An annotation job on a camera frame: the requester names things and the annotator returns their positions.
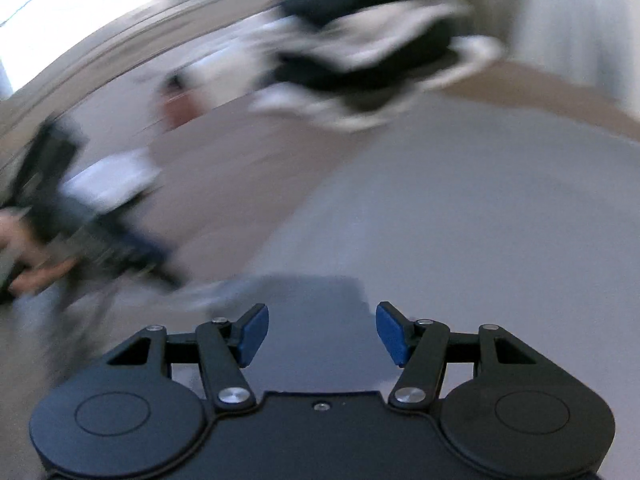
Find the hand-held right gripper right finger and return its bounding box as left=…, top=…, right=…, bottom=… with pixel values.
left=376, top=301, right=539, bottom=411

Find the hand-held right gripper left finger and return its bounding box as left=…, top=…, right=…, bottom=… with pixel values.
left=105, top=304, right=270, bottom=413

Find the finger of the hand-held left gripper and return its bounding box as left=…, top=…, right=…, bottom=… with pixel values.
left=97, top=212, right=185, bottom=292

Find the grey-blue knit garment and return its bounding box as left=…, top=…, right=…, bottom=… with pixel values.
left=182, top=92, right=640, bottom=480

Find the pile of black white clothes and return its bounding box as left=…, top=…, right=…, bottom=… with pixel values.
left=247, top=0, right=503, bottom=132

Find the person's left hand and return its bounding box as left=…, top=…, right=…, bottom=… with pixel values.
left=0, top=212, right=78, bottom=294

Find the crumpled white cloth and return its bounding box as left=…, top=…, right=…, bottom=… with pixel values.
left=62, top=152, right=163, bottom=206

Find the reddish-brown box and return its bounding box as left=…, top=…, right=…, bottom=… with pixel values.
left=159, top=91, right=202, bottom=129

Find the white cloth with grey print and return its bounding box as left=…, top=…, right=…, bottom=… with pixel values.
left=180, top=52, right=263, bottom=106

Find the white curtain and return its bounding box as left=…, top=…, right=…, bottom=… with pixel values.
left=500, top=0, right=640, bottom=93

